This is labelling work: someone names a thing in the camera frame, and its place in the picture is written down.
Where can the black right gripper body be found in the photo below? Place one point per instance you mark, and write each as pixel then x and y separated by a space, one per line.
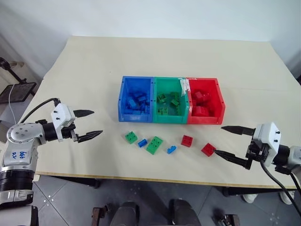
pixel 257 151

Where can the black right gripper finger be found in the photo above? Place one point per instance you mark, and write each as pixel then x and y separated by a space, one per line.
pixel 232 157
pixel 240 130

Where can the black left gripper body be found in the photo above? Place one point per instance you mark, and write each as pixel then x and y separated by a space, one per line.
pixel 68 133

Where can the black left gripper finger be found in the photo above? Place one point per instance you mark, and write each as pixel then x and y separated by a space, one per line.
pixel 83 113
pixel 90 136

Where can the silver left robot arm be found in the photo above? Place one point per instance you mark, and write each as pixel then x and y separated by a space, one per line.
pixel 21 143

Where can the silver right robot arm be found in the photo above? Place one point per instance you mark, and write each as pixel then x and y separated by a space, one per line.
pixel 290 155

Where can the red plastic bin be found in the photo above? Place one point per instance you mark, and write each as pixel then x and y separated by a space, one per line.
pixel 204 120

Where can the small green building block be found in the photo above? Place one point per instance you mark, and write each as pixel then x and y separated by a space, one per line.
pixel 130 137

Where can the large red building block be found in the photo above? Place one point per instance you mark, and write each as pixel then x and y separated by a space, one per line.
pixel 200 111

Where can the white shoe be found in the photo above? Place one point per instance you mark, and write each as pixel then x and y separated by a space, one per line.
pixel 250 198
pixel 287 197

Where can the blue plastic bin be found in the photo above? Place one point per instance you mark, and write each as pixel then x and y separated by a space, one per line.
pixel 135 118

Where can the small blue building block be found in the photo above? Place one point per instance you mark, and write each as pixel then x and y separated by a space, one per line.
pixel 142 143
pixel 171 150

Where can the large green building block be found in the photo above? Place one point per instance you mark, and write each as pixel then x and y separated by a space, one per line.
pixel 154 145

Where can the white paper label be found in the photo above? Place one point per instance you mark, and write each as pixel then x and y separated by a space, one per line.
pixel 184 87

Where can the green plastic bin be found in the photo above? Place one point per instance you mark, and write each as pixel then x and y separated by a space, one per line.
pixel 168 119

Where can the black stand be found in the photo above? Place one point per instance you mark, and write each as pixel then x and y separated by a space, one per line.
pixel 14 73

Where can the dark rounded shape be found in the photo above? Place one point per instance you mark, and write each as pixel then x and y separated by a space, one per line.
pixel 124 215

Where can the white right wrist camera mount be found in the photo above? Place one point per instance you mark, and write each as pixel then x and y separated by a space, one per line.
pixel 268 136

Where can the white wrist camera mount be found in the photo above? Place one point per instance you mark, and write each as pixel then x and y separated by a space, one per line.
pixel 61 115
pixel 268 136

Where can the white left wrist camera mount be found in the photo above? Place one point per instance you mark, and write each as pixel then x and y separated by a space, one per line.
pixel 61 115

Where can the brown black bracket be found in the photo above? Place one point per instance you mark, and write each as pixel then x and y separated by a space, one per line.
pixel 100 215
pixel 227 219

